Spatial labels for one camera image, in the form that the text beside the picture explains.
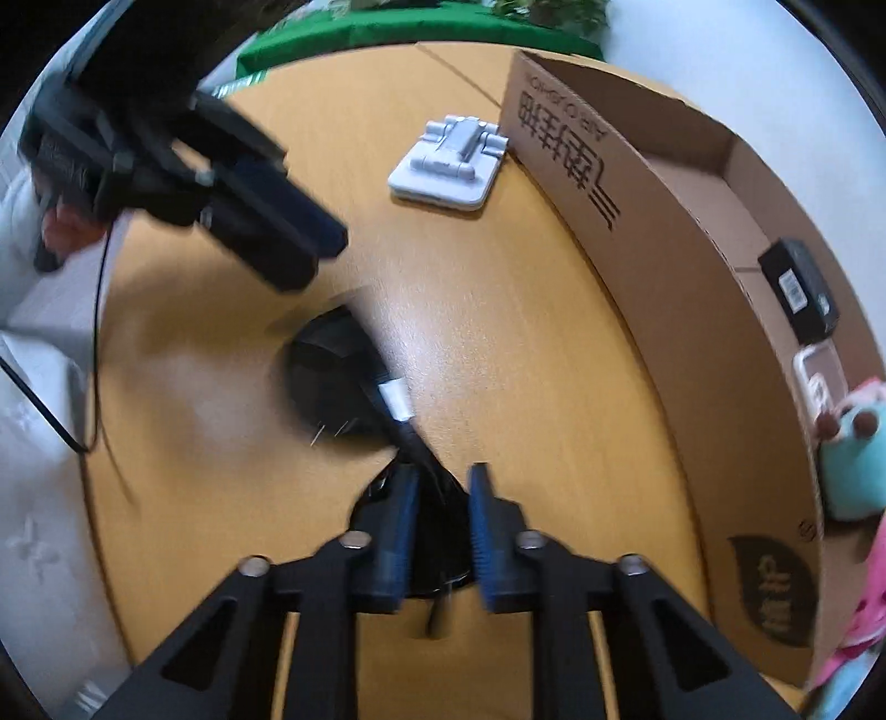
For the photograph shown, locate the blue plush toy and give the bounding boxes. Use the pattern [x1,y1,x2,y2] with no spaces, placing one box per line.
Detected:
[803,652,878,720]

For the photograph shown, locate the pink teal plush toy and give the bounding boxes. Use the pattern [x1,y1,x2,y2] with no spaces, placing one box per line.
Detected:
[816,378,884,522]

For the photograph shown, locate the white sleeve forearm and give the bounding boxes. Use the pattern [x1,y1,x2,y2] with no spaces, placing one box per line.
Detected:
[0,164,134,707]

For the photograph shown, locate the black product box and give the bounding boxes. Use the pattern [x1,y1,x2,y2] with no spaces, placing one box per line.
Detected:
[757,239,839,345]

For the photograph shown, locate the white phone case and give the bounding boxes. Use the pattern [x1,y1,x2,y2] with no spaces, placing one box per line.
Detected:
[793,339,848,423]

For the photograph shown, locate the cardboard box tray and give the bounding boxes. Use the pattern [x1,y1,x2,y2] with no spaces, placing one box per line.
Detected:
[497,48,886,690]

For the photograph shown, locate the black sunglasses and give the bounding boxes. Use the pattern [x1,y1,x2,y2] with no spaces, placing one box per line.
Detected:
[284,305,475,639]

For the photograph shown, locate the grey folding phone stand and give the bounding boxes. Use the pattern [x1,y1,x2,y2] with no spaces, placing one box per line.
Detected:
[388,114,509,213]

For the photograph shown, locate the person left hand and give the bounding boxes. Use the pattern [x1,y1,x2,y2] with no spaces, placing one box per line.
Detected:
[34,201,111,275]

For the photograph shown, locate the black cable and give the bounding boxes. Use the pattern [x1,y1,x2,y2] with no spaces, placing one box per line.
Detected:
[0,220,116,456]

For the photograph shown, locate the green covered side table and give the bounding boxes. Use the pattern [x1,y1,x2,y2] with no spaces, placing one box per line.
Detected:
[236,2,604,78]

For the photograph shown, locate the potted green plant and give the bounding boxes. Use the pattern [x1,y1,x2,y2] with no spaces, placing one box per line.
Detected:
[488,0,610,36]

